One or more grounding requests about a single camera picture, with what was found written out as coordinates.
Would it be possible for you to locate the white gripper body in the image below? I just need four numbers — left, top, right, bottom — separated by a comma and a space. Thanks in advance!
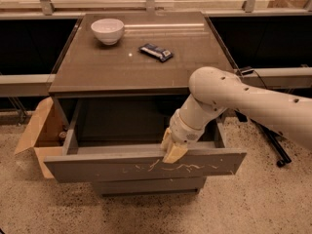
169, 109, 204, 144

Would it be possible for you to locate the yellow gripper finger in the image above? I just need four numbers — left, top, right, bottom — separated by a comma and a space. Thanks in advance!
163, 142, 188, 164
161, 128, 172, 152

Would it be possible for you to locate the grey top drawer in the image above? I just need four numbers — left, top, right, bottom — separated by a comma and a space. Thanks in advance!
44, 97, 246, 182

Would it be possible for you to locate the grey drawer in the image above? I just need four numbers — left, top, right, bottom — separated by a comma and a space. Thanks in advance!
44, 97, 246, 182
93, 177, 206, 195

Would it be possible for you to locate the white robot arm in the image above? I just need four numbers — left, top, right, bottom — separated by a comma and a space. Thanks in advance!
161, 66, 312, 164

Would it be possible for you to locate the grey bottom drawer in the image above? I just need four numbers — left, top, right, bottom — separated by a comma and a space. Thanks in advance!
93, 177, 206, 195

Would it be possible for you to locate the grey drawer cabinet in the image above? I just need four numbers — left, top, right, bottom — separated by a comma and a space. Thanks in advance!
48, 11, 243, 197

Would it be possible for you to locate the open cardboard box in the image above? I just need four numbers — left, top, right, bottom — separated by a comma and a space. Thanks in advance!
15, 97, 63, 178

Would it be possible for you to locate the blue snack packet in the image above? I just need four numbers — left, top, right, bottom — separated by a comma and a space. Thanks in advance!
138, 43, 174, 62

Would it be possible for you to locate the black wheeled stand leg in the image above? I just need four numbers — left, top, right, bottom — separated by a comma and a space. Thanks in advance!
253, 121, 292, 168

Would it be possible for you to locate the brown bottle in box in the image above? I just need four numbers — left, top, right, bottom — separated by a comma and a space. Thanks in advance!
58, 132, 67, 141

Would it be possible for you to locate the white ceramic bowl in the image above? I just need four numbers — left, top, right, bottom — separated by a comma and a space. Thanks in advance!
91, 19, 125, 45

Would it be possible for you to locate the black power adapter with cable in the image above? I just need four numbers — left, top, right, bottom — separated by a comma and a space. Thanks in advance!
236, 66, 267, 88

